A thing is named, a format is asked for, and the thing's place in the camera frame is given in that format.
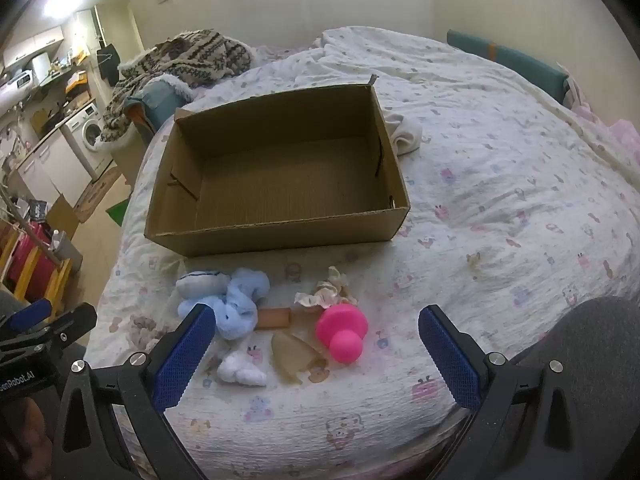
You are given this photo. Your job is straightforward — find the orange cardboard tube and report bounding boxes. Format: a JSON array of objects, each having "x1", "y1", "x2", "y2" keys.
[{"x1": 257, "y1": 307, "x2": 294, "y2": 331}]

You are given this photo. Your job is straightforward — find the white wall cabinets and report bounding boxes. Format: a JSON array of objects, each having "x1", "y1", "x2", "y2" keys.
[{"x1": 2, "y1": 25, "x2": 66, "y2": 68}]

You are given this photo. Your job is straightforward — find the dark hanging garment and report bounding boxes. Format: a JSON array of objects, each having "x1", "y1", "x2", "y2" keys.
[{"x1": 96, "y1": 42, "x2": 121, "y2": 81}]

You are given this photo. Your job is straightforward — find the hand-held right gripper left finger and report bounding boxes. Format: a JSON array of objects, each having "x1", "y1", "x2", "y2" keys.
[{"x1": 50, "y1": 303, "x2": 217, "y2": 480}]

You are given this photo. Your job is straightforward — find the white crumpled cloth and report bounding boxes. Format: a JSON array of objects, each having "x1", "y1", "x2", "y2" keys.
[{"x1": 384, "y1": 114, "x2": 424, "y2": 157}]

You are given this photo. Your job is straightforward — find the pink rubber toy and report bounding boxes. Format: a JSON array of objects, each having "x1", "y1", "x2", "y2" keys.
[{"x1": 315, "y1": 303, "x2": 370, "y2": 365}]

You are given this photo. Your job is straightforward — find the clear plastic bag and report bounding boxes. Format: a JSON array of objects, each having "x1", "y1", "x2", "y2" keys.
[{"x1": 271, "y1": 331, "x2": 328, "y2": 386}]

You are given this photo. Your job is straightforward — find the beige fabric scrunchie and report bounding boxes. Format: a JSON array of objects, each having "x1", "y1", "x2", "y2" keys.
[{"x1": 294, "y1": 266, "x2": 359, "y2": 309}]

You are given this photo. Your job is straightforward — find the grey bin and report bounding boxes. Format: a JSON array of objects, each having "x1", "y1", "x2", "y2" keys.
[{"x1": 50, "y1": 230, "x2": 83, "y2": 273}]

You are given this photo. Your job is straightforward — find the brown floor carton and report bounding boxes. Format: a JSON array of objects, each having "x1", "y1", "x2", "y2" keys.
[{"x1": 46, "y1": 195, "x2": 81, "y2": 241}]

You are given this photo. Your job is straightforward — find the pink cloth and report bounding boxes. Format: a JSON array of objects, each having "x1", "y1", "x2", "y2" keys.
[{"x1": 570, "y1": 77, "x2": 640, "y2": 171}]

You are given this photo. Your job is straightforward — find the brown door mat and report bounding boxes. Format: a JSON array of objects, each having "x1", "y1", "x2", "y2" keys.
[{"x1": 74, "y1": 165, "x2": 123, "y2": 223}]

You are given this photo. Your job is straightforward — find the teal headboard cushion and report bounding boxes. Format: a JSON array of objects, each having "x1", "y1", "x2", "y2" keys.
[{"x1": 446, "y1": 29, "x2": 571, "y2": 106}]

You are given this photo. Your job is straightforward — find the light blue plush toy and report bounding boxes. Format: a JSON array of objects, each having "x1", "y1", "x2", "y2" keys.
[{"x1": 175, "y1": 267, "x2": 271, "y2": 341}]

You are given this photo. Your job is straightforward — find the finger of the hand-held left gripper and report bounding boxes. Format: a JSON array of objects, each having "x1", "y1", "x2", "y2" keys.
[
  {"x1": 0, "y1": 298, "x2": 53, "y2": 332},
  {"x1": 37, "y1": 302, "x2": 98, "y2": 356}
]

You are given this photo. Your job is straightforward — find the cardboard box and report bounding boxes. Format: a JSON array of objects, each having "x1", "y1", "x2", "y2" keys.
[{"x1": 144, "y1": 74, "x2": 412, "y2": 258}]

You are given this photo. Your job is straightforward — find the patterned knit blanket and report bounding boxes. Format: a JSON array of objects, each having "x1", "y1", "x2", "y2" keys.
[{"x1": 100, "y1": 29, "x2": 253, "y2": 143}]

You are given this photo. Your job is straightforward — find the white printed bed quilt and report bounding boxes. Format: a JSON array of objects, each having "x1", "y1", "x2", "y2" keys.
[{"x1": 82, "y1": 26, "x2": 640, "y2": 480}]

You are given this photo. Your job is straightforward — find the white floor cabinet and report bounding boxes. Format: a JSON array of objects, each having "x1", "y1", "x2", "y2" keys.
[{"x1": 10, "y1": 132, "x2": 93, "y2": 208}]

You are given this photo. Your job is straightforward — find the white washing machine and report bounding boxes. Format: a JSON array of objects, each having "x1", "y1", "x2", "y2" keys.
[{"x1": 64, "y1": 102, "x2": 113, "y2": 181}]

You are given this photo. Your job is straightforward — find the white fluffy ball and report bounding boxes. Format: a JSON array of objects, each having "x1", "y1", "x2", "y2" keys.
[{"x1": 216, "y1": 351, "x2": 268, "y2": 387}]

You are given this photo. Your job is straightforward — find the colourful toy rack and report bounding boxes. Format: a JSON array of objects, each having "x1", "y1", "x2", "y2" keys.
[{"x1": 0, "y1": 220, "x2": 73, "y2": 311}]

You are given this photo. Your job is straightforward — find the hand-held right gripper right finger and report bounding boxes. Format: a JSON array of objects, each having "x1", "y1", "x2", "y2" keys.
[{"x1": 418, "y1": 304, "x2": 608, "y2": 480}]

